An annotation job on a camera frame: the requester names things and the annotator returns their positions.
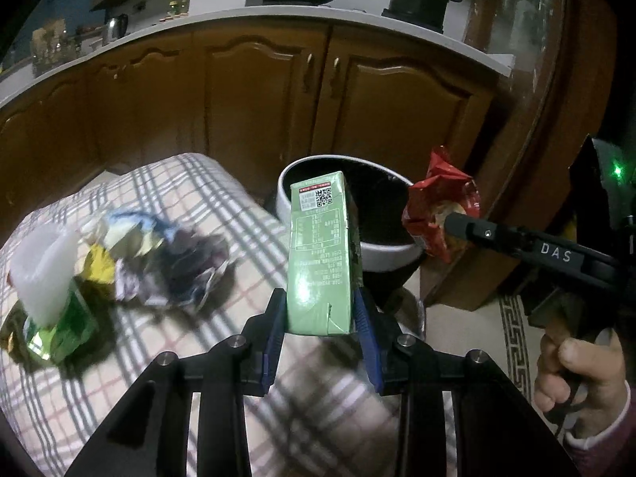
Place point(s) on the dark foil wrapper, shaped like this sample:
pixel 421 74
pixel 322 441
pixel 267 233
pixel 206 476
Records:
pixel 184 268

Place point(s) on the white kitchen countertop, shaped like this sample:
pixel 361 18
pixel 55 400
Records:
pixel 223 14

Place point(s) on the white bin with black liner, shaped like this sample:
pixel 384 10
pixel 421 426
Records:
pixel 385 208

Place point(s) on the plaid blanket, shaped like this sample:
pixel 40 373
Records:
pixel 149 387

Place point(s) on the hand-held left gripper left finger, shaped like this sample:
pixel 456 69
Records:
pixel 272 345

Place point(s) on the red snack packet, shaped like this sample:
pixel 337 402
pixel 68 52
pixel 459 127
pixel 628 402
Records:
pixel 437 191

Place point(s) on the wooden kitchen cabinet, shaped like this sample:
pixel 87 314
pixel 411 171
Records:
pixel 198 94

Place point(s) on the green wrapper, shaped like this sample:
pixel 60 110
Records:
pixel 69 330

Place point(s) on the black cooker under pot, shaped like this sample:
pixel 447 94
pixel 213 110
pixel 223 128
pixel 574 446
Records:
pixel 412 19

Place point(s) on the patterned rug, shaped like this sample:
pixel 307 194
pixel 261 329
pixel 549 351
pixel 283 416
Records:
pixel 516 343

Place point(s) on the person's right hand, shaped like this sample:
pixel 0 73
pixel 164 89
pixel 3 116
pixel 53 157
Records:
pixel 586 372

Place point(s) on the person's right forearm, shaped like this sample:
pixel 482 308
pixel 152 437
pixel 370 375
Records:
pixel 608 442

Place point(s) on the wooden door with glass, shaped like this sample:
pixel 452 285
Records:
pixel 546 109

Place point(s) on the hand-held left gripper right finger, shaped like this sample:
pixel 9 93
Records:
pixel 368 350

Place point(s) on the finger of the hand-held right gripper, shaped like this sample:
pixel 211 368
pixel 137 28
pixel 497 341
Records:
pixel 477 231

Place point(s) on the metal kettle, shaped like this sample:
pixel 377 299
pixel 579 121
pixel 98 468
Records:
pixel 115 29

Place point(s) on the green drink carton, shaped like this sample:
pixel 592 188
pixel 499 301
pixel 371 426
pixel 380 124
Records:
pixel 318 258

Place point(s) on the black cooker under wok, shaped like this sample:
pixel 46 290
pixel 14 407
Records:
pixel 283 2

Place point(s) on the yellow wrapper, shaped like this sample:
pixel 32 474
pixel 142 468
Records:
pixel 99 268

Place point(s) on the white plastic cup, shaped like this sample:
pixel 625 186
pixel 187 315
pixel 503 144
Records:
pixel 42 268

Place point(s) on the jars on countertop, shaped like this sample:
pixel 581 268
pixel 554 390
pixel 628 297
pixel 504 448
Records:
pixel 54 39

